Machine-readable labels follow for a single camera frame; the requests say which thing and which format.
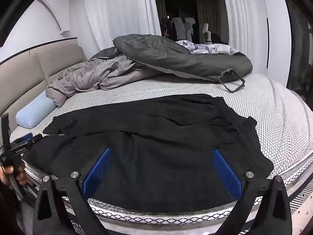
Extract light blue pillow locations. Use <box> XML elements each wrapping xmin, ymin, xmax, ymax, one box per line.
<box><xmin>16</xmin><ymin>90</ymin><xmax>58</xmax><ymax>129</ymax></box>

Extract black pants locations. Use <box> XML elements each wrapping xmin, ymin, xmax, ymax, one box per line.
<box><xmin>22</xmin><ymin>93</ymin><xmax>274</xmax><ymax>213</ymax></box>

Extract white chair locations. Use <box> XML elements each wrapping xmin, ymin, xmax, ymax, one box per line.
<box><xmin>172</xmin><ymin>17</ymin><xmax>196</xmax><ymax>42</ymax></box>
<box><xmin>202</xmin><ymin>23</ymin><xmax>211</xmax><ymax>44</ymax></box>

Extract person's left hand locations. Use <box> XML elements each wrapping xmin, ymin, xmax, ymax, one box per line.
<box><xmin>0</xmin><ymin>162</ymin><xmax>26</xmax><ymax>190</ymax></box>

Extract black plastic frame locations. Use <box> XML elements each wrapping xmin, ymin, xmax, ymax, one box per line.
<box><xmin>218</xmin><ymin>69</ymin><xmax>246</xmax><ymax>93</ymax></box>

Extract striped blanket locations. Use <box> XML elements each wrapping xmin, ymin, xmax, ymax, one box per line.
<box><xmin>175</xmin><ymin>40</ymin><xmax>239</xmax><ymax>55</ymax></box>

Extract light grey quilt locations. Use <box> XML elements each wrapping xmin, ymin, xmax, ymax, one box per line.
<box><xmin>46</xmin><ymin>55</ymin><xmax>164</xmax><ymax>108</ymax></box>

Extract beige padded headboard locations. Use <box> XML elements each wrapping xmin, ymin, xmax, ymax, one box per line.
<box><xmin>0</xmin><ymin>38</ymin><xmax>87</xmax><ymax>130</ymax></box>

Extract bed with hexagon patterned cover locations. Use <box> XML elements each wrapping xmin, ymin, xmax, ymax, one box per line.
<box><xmin>7</xmin><ymin>72</ymin><xmax>313</xmax><ymax>235</ymax></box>

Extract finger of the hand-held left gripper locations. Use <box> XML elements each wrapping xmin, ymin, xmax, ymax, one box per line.
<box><xmin>11</xmin><ymin>133</ymin><xmax>43</xmax><ymax>150</ymax></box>

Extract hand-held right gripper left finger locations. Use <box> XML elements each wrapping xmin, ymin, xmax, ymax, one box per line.
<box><xmin>32</xmin><ymin>147</ymin><xmax>113</xmax><ymax>235</ymax></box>

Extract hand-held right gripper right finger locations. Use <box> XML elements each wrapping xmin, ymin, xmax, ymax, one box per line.
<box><xmin>212</xmin><ymin>149</ymin><xmax>292</xmax><ymax>235</ymax></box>

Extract dark grey duvet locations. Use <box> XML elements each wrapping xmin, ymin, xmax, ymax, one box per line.
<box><xmin>89</xmin><ymin>34</ymin><xmax>253</xmax><ymax>82</ymax></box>

